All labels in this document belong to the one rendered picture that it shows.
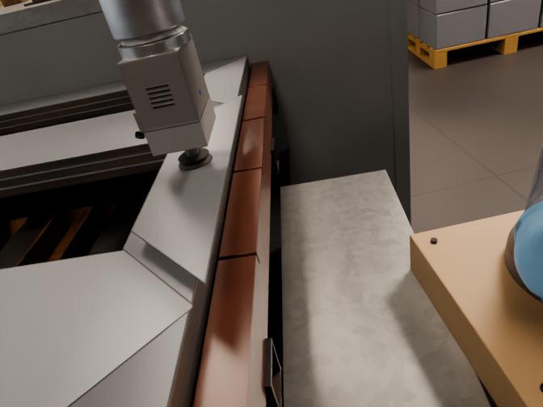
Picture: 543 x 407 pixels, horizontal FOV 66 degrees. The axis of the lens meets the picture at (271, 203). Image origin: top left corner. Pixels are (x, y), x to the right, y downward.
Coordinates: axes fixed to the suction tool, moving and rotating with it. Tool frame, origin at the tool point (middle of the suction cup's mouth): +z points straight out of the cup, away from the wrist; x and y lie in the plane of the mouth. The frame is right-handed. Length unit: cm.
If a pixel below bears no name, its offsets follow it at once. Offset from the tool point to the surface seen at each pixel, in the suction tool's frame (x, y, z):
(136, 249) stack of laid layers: -4.7, 13.4, 0.8
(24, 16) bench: -46, -59, -17
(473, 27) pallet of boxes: 141, -264, 63
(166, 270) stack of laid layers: -0.7, 17.3, 0.8
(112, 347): -3.2, 25.3, 0.7
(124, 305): -3.6, 21.1, 0.7
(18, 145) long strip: -38.4, -23.9, 0.7
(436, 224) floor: 59, -86, 86
